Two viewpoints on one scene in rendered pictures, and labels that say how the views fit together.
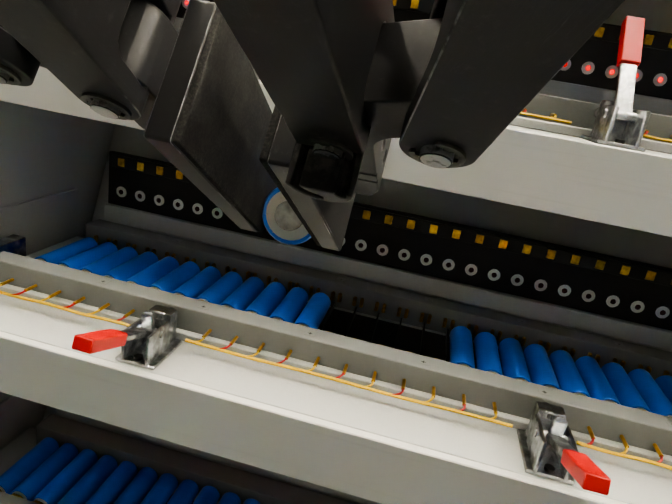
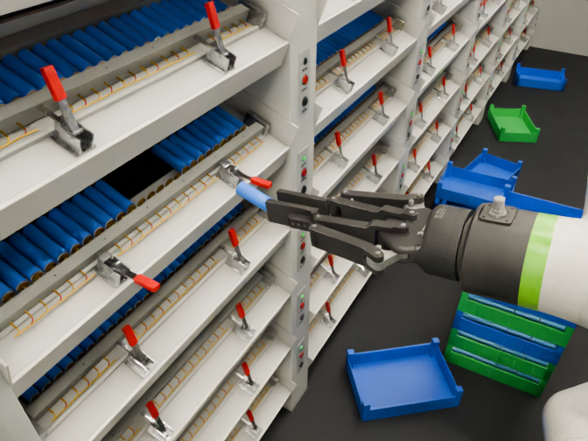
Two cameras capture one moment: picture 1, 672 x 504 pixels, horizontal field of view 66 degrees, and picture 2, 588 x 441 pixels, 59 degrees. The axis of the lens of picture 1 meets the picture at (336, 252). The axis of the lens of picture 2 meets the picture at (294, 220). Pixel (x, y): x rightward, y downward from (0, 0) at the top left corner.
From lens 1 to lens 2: 63 cm
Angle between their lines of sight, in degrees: 74
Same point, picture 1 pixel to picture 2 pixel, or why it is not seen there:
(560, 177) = (218, 94)
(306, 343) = (150, 212)
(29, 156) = not seen: outside the picture
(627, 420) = (236, 146)
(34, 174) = not seen: outside the picture
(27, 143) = not seen: outside the picture
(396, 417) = (194, 206)
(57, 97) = (11, 227)
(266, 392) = (163, 241)
